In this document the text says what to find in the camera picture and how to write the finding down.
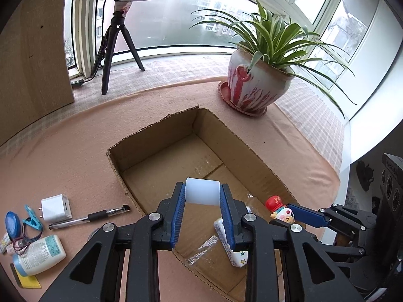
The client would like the white charger plug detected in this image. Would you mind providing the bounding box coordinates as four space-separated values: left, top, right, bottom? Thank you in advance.
39 193 72 224

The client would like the white bottle with blue cap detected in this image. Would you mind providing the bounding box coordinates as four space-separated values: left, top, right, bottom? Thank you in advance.
13 235 66 277

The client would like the black pen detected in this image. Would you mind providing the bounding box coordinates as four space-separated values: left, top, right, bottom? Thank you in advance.
49 205 131 230

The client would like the purple hair tie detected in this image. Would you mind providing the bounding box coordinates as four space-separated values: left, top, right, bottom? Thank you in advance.
13 237 32 254

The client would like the red and white flower pot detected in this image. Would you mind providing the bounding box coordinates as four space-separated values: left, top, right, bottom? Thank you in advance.
227 42 295 109

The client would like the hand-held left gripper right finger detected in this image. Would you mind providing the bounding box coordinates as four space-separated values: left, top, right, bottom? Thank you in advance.
219 182 366 302

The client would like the black cable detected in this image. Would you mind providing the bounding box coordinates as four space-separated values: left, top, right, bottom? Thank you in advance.
82 0 109 82

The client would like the yellow card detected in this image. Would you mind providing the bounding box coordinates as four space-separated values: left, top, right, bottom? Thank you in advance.
10 263 42 289

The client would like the white translucent cap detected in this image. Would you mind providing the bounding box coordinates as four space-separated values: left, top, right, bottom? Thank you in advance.
185 178 221 206

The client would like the black tripod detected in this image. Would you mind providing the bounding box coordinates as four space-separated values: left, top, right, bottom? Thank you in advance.
101 2 145 95

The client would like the blue plastic clip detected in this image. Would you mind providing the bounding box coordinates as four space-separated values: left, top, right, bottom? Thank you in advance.
23 205 43 231

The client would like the toy figure with red hat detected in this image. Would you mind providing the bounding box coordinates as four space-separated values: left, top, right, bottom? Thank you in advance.
265 196 296 222

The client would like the dark hair tie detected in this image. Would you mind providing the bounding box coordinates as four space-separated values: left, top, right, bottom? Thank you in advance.
23 225 44 243

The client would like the patterned lighter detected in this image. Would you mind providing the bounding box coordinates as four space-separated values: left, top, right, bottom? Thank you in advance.
0 233 13 254

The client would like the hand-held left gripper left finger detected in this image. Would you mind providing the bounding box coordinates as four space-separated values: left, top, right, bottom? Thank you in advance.
39 182 186 302

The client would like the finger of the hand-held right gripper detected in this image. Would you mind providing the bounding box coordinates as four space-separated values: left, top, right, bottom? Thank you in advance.
315 241 367 260
288 203 377 236

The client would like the checked cloth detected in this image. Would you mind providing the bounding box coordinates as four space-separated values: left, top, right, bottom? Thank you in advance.
0 53 345 170

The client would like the blue round container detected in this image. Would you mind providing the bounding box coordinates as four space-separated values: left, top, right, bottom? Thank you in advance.
5 211 21 239

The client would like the spider plant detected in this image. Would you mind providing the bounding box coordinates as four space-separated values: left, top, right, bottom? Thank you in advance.
190 0 358 118

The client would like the red pot saucer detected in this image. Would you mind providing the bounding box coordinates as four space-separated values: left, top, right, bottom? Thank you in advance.
218 81 268 116

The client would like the cardboard box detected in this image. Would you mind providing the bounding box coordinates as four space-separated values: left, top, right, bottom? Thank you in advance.
106 107 307 302

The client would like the star-print tissue pack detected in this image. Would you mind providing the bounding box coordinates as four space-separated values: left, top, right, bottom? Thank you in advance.
213 217 249 268

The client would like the clear plastic wrapper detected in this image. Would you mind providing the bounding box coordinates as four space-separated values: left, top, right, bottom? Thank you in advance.
185 235 218 266

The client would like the wooden cabinet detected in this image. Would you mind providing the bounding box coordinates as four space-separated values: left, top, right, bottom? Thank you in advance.
0 0 75 147

